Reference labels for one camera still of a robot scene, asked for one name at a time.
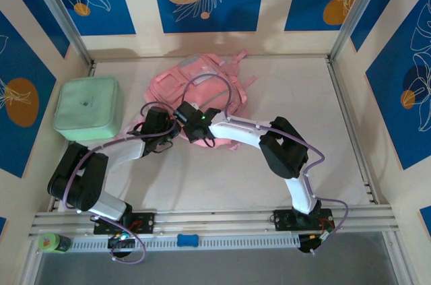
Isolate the pink backpack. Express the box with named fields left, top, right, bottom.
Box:
left=116, top=49, right=259, bottom=154

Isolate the mint green storage case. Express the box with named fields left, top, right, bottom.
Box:
left=53, top=75, right=125, bottom=141

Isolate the blue bone-shaped clip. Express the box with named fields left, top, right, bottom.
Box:
left=176, top=233, right=200, bottom=249

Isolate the green tape roll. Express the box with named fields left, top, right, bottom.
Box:
left=38, top=232, right=71, bottom=254

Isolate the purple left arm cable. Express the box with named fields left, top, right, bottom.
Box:
left=62, top=101, right=179, bottom=265

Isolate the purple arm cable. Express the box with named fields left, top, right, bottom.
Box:
left=183, top=74, right=350, bottom=256
left=62, top=101, right=179, bottom=265

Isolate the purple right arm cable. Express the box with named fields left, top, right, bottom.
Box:
left=183, top=74, right=350, bottom=256

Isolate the aluminium cross rail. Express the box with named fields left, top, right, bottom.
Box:
left=28, top=205, right=401, bottom=237

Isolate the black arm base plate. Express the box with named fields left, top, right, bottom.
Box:
left=273, top=209, right=335, bottom=232
left=93, top=212, right=156, bottom=235

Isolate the grey slotted cable duct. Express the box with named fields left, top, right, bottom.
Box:
left=69, top=234, right=300, bottom=252

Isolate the aluminium frame post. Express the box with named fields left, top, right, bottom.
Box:
left=328, top=0, right=393, bottom=63
left=25, top=0, right=94, bottom=65

